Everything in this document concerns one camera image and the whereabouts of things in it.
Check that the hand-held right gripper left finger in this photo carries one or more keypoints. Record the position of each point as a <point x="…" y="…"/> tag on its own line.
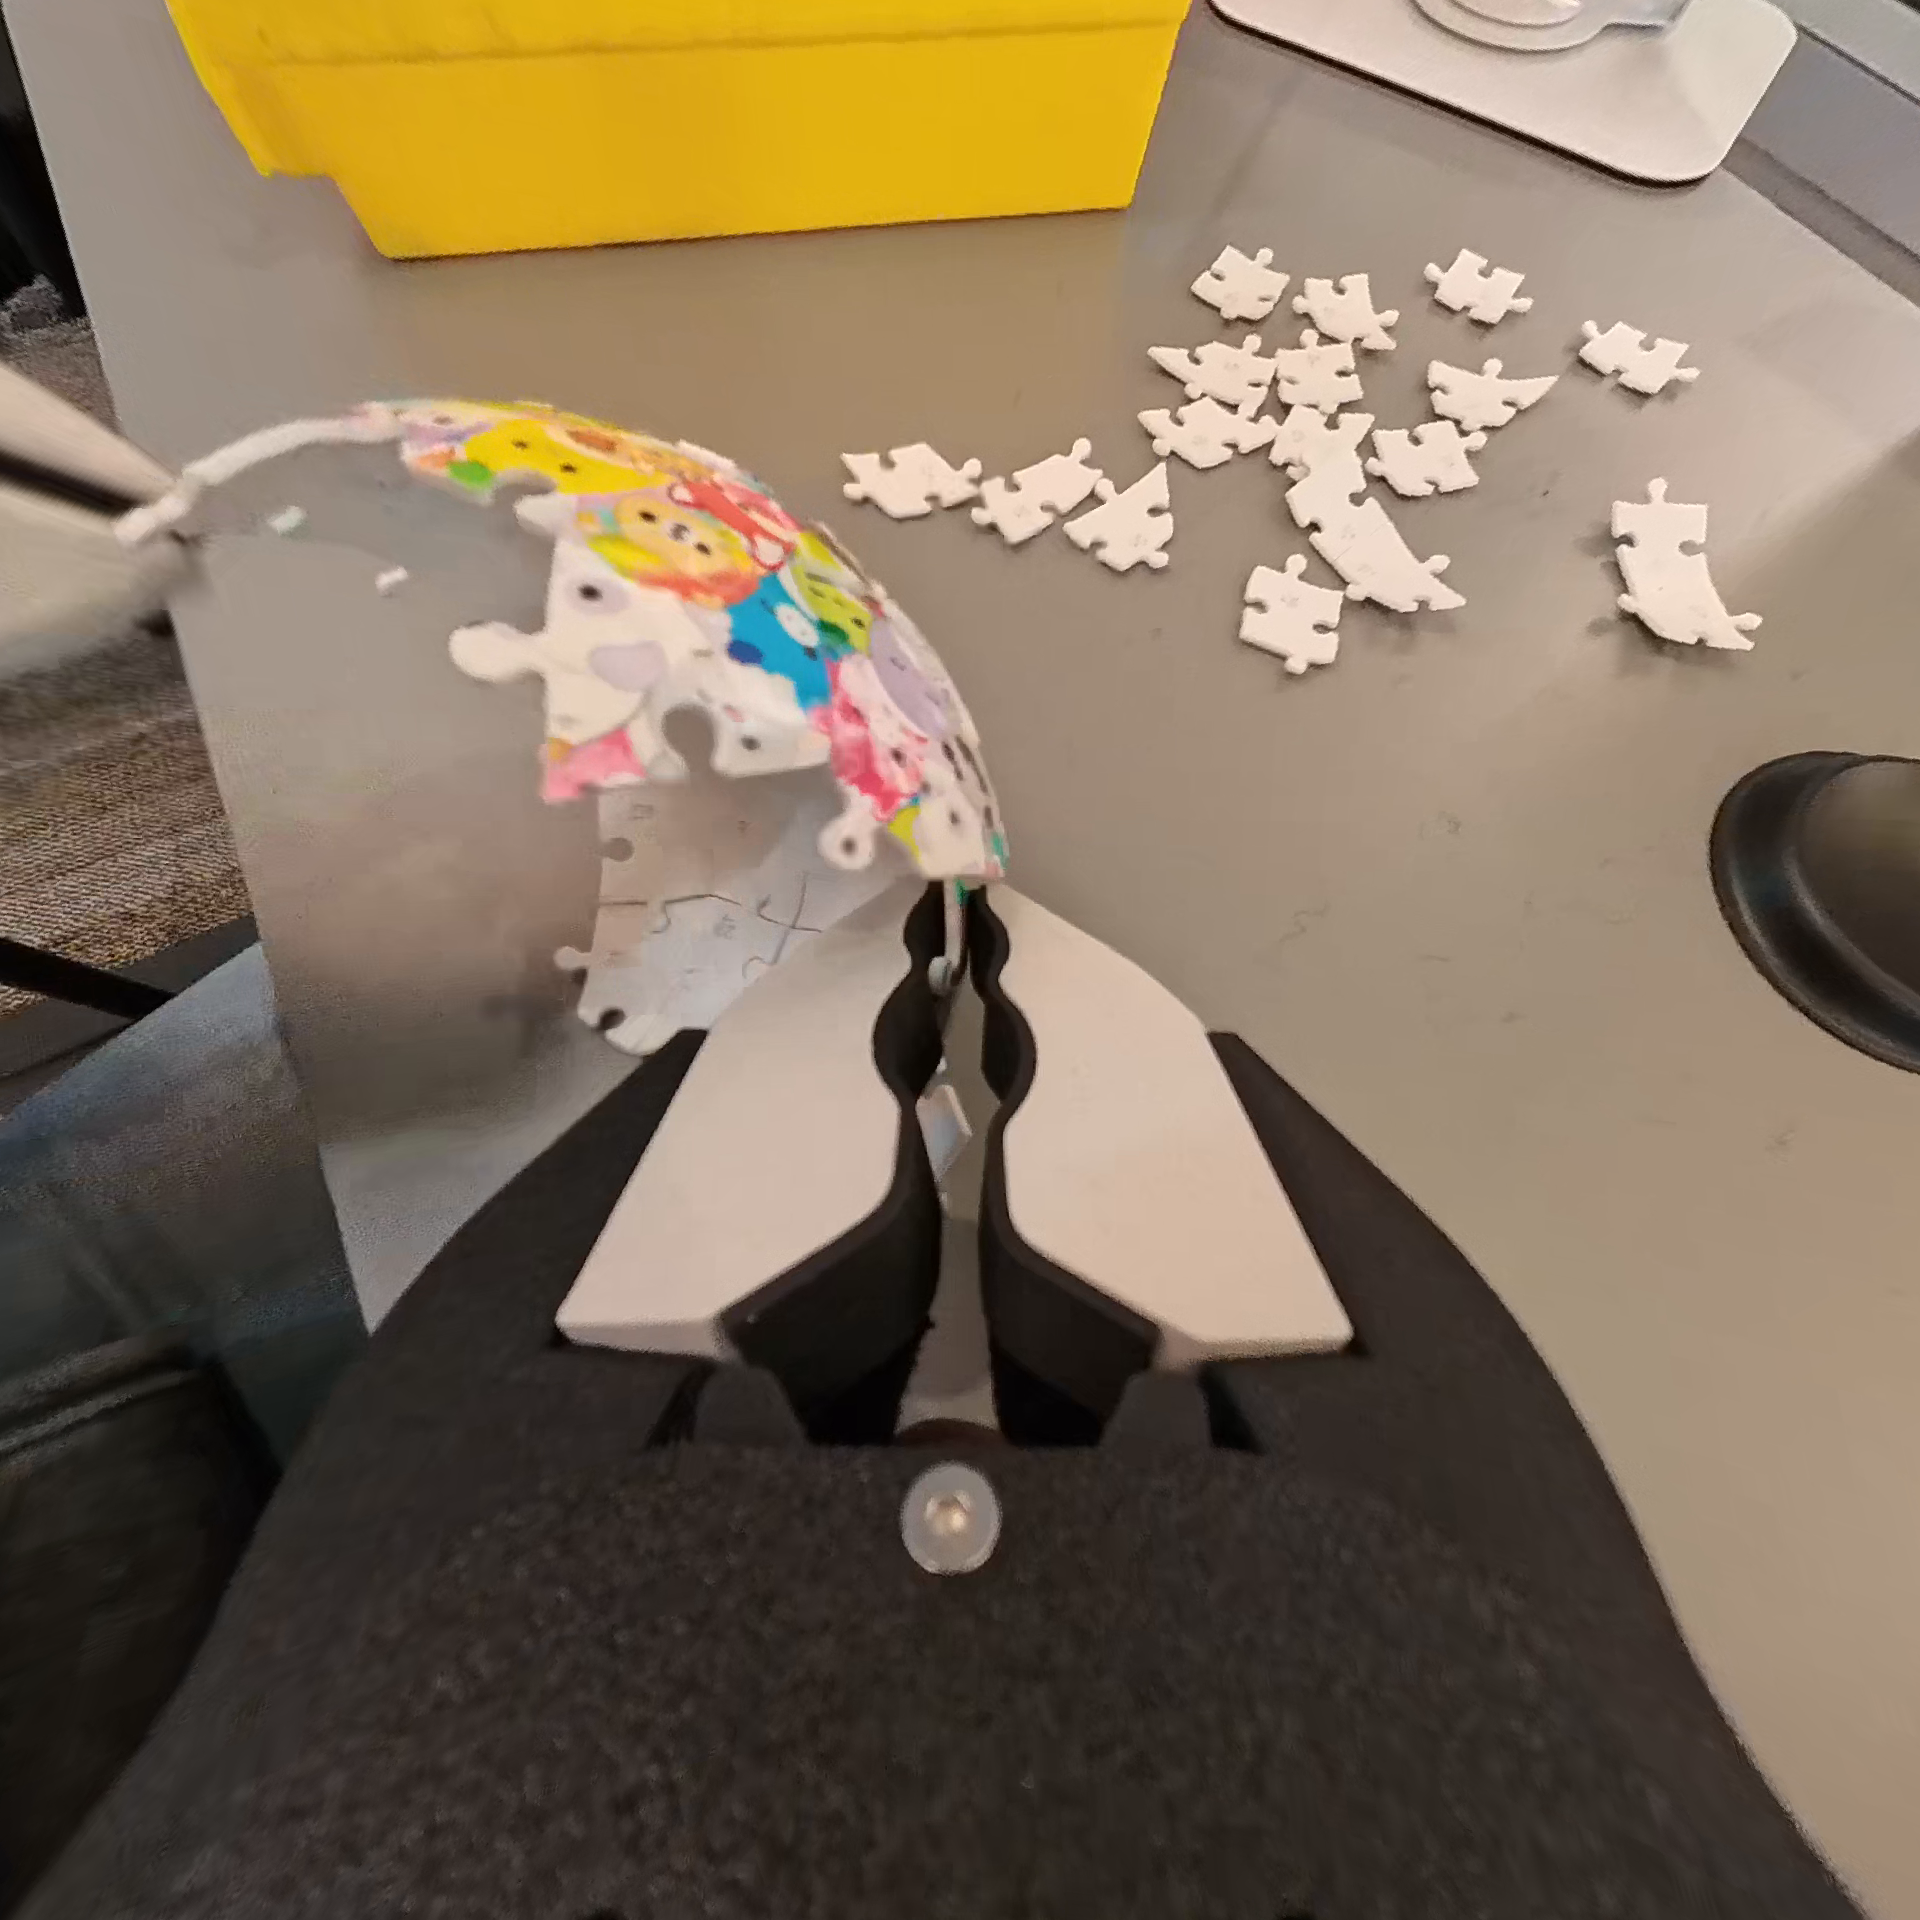
<point x="751" y="1186"/>

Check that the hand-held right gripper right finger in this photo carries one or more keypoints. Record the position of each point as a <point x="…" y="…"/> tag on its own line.
<point x="1171" y="1186"/>

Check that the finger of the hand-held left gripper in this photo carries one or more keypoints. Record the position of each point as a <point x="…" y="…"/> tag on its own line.
<point x="75" y="587"/>
<point x="75" y="441"/>

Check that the partly built colourful puzzle ball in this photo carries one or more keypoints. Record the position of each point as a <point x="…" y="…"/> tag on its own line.
<point x="721" y="630"/>

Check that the black round puzzle stand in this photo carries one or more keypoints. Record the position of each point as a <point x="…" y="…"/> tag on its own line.
<point x="1830" y="917"/>

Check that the group of white puzzle pieces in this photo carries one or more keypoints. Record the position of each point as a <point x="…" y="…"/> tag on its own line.
<point x="1337" y="437"/>

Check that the yellow plastic bin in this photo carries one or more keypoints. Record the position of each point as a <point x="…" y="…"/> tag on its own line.
<point x="721" y="137"/>

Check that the white flat pad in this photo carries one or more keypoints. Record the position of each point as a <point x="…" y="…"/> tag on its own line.
<point x="1591" y="107"/>

